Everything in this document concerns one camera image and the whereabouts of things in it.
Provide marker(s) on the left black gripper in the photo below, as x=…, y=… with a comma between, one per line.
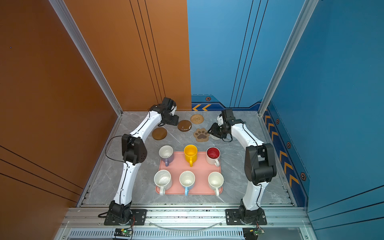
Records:
x=175, y=121

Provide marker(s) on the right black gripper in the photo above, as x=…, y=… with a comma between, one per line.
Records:
x=214, y=131

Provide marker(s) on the cork paw print coaster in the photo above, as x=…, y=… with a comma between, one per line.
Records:
x=201, y=135

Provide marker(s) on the matte brown wooden coaster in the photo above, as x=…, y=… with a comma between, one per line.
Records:
x=159, y=133

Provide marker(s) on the glossy dark wooden coaster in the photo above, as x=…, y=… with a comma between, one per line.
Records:
x=184, y=125

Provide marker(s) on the woven rattan round coaster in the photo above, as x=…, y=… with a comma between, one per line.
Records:
x=197, y=119

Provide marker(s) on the white rainbow stitched coaster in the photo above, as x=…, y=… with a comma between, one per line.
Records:
x=214, y=138

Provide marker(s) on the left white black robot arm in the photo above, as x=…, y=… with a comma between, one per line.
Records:
x=134, y=153

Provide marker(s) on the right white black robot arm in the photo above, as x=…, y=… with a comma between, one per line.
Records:
x=260, y=165

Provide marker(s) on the white mug red inside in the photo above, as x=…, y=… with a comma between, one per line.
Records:
x=213, y=156

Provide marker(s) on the yellow mug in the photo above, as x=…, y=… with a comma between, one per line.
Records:
x=191, y=154

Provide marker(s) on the purple mug white inside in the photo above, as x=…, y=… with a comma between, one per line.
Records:
x=167, y=155

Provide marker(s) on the white mug front right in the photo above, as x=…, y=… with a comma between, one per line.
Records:
x=216, y=181

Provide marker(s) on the white mug front left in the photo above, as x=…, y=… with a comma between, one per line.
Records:
x=163, y=180

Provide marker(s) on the right circuit board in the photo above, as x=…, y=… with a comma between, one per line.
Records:
x=252, y=233

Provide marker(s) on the left green circuit board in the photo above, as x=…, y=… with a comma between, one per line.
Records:
x=123, y=234

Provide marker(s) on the white mug blue handle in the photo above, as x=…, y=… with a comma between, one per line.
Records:
x=187, y=180

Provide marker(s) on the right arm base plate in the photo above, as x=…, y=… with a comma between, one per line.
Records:
x=246, y=217

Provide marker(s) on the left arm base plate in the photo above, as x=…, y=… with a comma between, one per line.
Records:
x=135, y=217

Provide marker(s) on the left aluminium corner post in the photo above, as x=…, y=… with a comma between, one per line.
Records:
x=74, y=32

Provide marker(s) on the aluminium corner post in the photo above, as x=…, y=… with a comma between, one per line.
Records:
x=295, y=36
x=74, y=32

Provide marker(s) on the right aluminium corner post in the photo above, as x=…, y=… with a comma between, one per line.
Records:
x=295, y=36

